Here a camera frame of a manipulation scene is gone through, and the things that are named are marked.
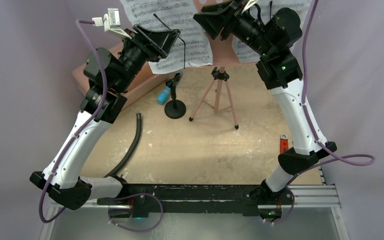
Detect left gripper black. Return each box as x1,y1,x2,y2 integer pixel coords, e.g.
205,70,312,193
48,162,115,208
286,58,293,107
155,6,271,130
115,25,180,93

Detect sheet music page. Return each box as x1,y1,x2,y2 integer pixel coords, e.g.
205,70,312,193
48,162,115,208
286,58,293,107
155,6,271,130
119,0,213,75
231,0,312,64

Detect pink music stand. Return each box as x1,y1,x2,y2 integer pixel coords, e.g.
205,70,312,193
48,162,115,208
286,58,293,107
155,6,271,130
152,0,274,130

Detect black microphone desk stand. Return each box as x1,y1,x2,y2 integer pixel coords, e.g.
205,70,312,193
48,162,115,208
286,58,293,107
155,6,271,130
164,72,186,119

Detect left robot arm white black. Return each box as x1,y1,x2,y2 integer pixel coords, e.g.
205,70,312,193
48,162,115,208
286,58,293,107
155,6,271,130
30,24,181,210

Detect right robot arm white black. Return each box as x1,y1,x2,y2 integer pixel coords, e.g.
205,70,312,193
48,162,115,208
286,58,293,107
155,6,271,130
193,0,337,204

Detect translucent orange plastic box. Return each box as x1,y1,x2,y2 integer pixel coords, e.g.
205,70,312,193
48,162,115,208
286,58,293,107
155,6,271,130
72,43,166,110

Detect blue toy microphone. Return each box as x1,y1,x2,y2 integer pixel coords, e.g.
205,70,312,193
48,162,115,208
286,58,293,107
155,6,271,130
156,71,183,105

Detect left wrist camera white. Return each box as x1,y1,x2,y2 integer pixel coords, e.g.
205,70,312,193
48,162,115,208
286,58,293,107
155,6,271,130
91,8,132,40

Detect black rubber hose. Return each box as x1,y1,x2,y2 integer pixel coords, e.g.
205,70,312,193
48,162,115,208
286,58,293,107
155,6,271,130
104,112,143,178

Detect red handled tool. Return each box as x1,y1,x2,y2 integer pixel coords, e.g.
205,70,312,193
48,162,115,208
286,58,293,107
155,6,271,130
279,134,289,154

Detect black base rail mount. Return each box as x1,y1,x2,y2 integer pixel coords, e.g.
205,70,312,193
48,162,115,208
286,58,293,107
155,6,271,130
97,183,293,218

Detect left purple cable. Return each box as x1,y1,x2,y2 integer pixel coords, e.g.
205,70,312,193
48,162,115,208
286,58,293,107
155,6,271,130
38,19,165,233

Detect purple cable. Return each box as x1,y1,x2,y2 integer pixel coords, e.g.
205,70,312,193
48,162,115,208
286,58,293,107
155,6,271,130
261,0,376,226
38,19,165,233

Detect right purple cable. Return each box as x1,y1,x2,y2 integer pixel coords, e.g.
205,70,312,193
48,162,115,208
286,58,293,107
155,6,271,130
261,0,376,226

